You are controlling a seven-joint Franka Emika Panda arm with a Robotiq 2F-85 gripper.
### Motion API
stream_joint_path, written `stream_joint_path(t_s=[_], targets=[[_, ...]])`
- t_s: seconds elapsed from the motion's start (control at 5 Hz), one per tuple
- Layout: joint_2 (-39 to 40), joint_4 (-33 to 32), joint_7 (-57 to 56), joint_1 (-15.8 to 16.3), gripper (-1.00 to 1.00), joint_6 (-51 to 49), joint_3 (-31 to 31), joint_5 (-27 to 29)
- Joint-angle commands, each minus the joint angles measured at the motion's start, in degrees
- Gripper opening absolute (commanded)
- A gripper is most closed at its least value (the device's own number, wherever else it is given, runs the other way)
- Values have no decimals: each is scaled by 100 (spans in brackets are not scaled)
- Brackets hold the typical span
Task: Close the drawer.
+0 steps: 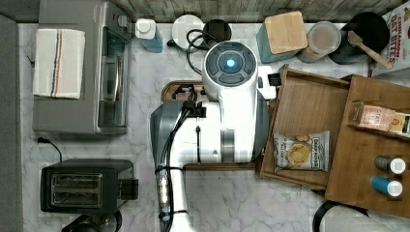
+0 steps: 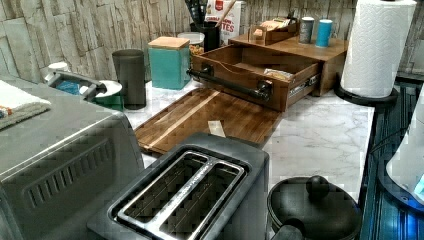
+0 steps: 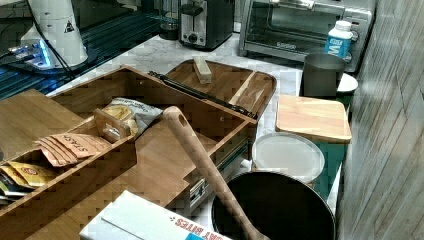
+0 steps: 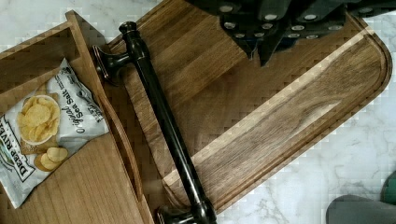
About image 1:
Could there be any dark grey cylindrical cup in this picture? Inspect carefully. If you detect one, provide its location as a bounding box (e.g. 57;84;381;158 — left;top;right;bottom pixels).
203;19;232;47

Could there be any white striped dish towel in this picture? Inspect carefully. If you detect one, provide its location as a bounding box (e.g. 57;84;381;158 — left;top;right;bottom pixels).
33;28;85;100

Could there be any black utensil holder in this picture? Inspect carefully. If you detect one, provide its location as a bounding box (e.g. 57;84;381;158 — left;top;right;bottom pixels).
329;12;390;65

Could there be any grey spice shaker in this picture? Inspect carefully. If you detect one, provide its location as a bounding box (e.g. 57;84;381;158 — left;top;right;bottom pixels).
374;156;406;174

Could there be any wooden drawer cabinet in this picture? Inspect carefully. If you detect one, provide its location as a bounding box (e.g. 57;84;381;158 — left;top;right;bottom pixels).
325;74;410;218

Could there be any cinnamon cereal box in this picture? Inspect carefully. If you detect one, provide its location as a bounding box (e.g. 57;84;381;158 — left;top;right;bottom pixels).
368;1;410;77

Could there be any wooden spoon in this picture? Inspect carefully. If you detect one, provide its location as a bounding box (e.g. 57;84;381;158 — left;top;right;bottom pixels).
347;30;394;70

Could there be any pink snack box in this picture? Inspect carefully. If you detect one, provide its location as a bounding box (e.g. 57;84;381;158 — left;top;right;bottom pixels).
347;101;395;131

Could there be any potato chips bag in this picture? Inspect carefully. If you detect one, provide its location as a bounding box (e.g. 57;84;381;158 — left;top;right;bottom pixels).
273;130;330;172

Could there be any clear cereal jar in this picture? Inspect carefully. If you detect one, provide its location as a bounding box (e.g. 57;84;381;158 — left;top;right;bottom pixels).
297;21;341;63

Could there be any silver toaster oven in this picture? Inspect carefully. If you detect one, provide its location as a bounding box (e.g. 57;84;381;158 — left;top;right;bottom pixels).
32;0;132;134

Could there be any teal canister with wooden lid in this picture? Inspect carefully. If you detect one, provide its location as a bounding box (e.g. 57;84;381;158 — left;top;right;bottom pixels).
256;11;308;64

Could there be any black toaster power cable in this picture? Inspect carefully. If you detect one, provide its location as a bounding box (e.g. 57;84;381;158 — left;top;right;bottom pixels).
37;136;63;162

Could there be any blue spice shaker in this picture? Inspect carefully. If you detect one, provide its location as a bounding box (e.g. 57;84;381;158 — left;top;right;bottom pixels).
370;176;403;197

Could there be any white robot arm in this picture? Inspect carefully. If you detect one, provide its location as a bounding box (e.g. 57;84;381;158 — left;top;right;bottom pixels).
149;41;276;232

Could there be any wooden drawer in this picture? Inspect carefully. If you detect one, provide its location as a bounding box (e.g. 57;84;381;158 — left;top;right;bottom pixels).
256;65;350;190

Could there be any wooden cutting board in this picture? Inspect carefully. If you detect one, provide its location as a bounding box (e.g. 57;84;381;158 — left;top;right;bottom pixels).
161;80;259;171

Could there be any black two-slot toaster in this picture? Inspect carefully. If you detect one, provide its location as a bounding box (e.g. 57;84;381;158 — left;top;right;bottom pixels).
40;159;138;215

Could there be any blue soap bottle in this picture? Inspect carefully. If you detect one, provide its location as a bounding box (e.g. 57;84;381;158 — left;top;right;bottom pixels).
135;18;163;53

